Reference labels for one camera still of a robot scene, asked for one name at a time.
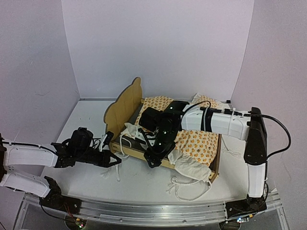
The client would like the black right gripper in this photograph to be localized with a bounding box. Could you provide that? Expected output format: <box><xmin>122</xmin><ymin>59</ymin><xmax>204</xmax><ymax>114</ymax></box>
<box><xmin>143</xmin><ymin>130</ymin><xmax>177</xmax><ymax>169</ymax></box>

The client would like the duck print mattress cushion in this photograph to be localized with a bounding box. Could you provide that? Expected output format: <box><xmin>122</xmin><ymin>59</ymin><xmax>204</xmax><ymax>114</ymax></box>
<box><xmin>99</xmin><ymin>95</ymin><xmax>243</xmax><ymax>202</ymax></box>

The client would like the wooden pet bed frame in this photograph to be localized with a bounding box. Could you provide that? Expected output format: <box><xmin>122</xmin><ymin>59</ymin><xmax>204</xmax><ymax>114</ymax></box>
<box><xmin>104</xmin><ymin>77</ymin><xmax>222</xmax><ymax>182</ymax></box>

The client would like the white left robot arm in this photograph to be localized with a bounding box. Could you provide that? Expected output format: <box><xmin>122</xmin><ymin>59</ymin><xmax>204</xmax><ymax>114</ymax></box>
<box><xmin>0</xmin><ymin>127</ymin><xmax>122</xmax><ymax>209</ymax></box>

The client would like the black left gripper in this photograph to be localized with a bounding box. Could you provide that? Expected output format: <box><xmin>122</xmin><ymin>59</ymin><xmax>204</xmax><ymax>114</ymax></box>
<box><xmin>75</xmin><ymin>149</ymin><xmax>121</xmax><ymax>168</ymax></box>

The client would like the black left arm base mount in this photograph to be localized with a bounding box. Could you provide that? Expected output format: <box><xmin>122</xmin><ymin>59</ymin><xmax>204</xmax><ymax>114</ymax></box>
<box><xmin>39</xmin><ymin>176</ymin><xmax>82</xmax><ymax>214</ymax></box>

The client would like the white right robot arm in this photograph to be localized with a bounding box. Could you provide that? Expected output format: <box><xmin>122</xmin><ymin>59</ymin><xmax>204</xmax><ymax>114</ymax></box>
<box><xmin>139</xmin><ymin>101</ymin><xmax>291</xmax><ymax>212</ymax></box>

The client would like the small duck print pillow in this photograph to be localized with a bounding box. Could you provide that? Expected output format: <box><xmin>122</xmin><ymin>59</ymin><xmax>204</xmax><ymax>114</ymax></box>
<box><xmin>191</xmin><ymin>93</ymin><xmax>224</xmax><ymax>109</ymax></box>

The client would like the aluminium front rail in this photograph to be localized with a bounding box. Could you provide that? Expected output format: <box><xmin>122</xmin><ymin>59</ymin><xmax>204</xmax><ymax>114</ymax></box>
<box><xmin>23</xmin><ymin>189</ymin><xmax>281</xmax><ymax>225</ymax></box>

